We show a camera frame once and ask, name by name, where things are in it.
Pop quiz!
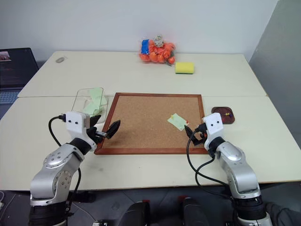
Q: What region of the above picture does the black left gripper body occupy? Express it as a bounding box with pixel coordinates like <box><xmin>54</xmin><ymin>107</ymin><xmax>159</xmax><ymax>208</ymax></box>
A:
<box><xmin>85</xmin><ymin>126</ymin><xmax>109</xmax><ymax>145</ymax></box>

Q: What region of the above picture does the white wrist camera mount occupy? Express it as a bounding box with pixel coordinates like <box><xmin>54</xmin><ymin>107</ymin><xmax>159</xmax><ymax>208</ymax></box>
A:
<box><xmin>65</xmin><ymin>111</ymin><xmax>90</xmax><ymax>142</ymax></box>
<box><xmin>202</xmin><ymin>113</ymin><xmax>225</xmax><ymax>148</ymax></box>

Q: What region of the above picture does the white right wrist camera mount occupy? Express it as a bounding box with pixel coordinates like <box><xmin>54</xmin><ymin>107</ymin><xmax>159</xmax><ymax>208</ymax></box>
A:
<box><xmin>202</xmin><ymin>113</ymin><xmax>225</xmax><ymax>148</ymax></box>

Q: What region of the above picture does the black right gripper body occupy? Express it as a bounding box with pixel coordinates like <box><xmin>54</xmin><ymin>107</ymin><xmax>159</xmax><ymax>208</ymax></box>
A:
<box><xmin>193</xmin><ymin>123</ymin><xmax>208</xmax><ymax>140</ymax></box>

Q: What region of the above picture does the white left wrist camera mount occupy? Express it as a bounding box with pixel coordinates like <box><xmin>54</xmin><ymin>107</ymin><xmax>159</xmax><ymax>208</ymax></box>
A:
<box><xmin>65</xmin><ymin>111</ymin><xmax>90</xmax><ymax>142</ymax></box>

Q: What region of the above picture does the wood-framed cork board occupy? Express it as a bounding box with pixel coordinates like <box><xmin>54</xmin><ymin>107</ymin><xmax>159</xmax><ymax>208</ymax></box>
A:
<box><xmin>94</xmin><ymin>92</ymin><xmax>210</xmax><ymax>155</ymax></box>

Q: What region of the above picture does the clear plastic tray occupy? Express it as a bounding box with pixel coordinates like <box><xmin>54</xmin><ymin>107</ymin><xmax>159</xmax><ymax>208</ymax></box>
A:
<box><xmin>71</xmin><ymin>87</ymin><xmax>110</xmax><ymax>124</ymax></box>

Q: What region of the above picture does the bag of orange items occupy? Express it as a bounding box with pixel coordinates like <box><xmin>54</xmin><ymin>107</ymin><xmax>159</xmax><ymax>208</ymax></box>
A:
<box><xmin>138</xmin><ymin>35</ymin><xmax>177</xmax><ymax>67</ymax></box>

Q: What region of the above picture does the pale green paper note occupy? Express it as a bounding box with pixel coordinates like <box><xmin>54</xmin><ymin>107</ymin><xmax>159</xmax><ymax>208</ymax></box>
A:
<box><xmin>167</xmin><ymin>113</ymin><xmax>189</xmax><ymax>131</ymax></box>

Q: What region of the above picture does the stack of green notes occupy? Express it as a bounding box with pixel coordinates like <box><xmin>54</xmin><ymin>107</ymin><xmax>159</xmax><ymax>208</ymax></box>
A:
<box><xmin>82</xmin><ymin>88</ymin><xmax>109</xmax><ymax>116</ymax></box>

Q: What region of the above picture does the grey cloth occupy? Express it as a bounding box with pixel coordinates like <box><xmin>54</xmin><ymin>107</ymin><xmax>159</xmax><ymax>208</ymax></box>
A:
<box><xmin>265</xmin><ymin>202</ymin><xmax>301</xmax><ymax>226</ymax></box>

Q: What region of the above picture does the small brown dish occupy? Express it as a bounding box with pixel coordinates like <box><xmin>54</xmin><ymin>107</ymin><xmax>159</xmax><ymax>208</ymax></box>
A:
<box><xmin>211</xmin><ymin>106</ymin><xmax>236</xmax><ymax>125</ymax></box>

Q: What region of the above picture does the yellow sponge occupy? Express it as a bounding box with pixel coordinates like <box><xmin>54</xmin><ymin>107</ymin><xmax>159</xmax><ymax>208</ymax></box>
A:
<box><xmin>174</xmin><ymin>62</ymin><xmax>196</xmax><ymax>75</ymax></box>

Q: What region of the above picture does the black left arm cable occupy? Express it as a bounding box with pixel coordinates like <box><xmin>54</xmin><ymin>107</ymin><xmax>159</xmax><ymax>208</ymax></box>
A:
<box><xmin>48</xmin><ymin>114</ymin><xmax>82</xmax><ymax>214</ymax></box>

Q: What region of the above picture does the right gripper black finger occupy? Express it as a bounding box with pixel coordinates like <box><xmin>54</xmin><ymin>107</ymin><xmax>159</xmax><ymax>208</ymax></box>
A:
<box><xmin>192</xmin><ymin>137</ymin><xmax>206</xmax><ymax>147</ymax></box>
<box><xmin>184</xmin><ymin>125</ymin><xmax>195</xmax><ymax>138</ymax></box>

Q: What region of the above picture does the dark rounded shape red-topped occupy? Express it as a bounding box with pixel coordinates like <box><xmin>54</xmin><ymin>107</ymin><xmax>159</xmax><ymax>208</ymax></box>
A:
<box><xmin>178</xmin><ymin>195</ymin><xmax>208</xmax><ymax>226</ymax></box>
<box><xmin>117</xmin><ymin>199</ymin><xmax>151</xmax><ymax>226</ymax></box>

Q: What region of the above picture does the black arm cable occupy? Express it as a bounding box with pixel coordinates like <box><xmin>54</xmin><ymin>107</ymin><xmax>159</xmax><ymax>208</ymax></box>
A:
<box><xmin>186</xmin><ymin>123</ymin><xmax>234</xmax><ymax>196</ymax></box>
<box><xmin>48</xmin><ymin>114</ymin><xmax>82</xmax><ymax>214</ymax></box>

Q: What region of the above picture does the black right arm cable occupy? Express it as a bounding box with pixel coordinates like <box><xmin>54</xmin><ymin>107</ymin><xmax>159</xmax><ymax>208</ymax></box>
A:
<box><xmin>186</xmin><ymin>123</ymin><xmax>234</xmax><ymax>196</ymax></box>

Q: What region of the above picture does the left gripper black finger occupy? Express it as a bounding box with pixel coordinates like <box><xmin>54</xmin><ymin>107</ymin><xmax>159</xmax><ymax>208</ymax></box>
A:
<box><xmin>89</xmin><ymin>114</ymin><xmax>102</xmax><ymax>129</ymax></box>
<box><xmin>106</xmin><ymin>120</ymin><xmax>121</xmax><ymax>140</ymax></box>

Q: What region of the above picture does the dark laptop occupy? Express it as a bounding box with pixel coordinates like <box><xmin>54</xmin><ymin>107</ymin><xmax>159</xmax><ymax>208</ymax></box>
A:
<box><xmin>0</xmin><ymin>48</ymin><xmax>40</xmax><ymax>105</ymax></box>

